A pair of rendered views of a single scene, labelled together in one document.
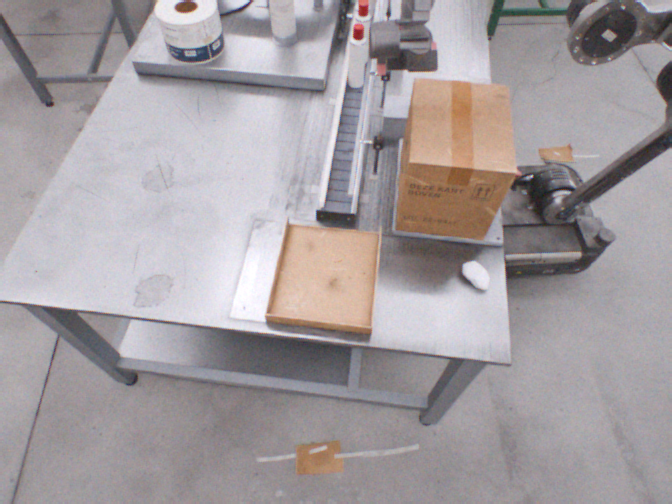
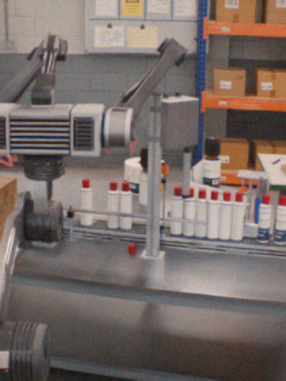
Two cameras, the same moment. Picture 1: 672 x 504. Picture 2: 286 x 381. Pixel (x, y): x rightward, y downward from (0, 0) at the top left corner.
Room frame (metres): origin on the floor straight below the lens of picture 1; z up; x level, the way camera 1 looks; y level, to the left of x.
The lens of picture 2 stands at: (1.90, -2.86, 1.92)
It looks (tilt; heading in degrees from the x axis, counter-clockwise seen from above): 17 degrees down; 97
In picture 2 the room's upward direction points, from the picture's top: 1 degrees clockwise
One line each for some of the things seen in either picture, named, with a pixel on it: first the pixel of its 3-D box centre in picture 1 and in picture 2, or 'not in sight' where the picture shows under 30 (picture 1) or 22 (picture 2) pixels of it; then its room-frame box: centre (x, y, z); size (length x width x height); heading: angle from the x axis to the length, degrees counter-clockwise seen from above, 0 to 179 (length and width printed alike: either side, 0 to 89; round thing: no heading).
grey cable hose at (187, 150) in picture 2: not in sight; (186, 172); (1.75, -0.20, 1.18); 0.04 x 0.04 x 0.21
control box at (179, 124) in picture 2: not in sight; (174, 122); (1.70, -0.18, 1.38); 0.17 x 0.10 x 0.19; 49
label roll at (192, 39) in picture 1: (191, 27); (144, 176); (1.50, 0.51, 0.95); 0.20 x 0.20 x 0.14
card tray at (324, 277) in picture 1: (326, 271); not in sight; (0.61, 0.02, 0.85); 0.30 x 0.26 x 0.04; 174
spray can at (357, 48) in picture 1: (357, 56); (86, 201); (1.31, -0.05, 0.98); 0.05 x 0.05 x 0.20
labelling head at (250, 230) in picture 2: not in sight; (251, 204); (2.03, -0.04, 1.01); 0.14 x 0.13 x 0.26; 174
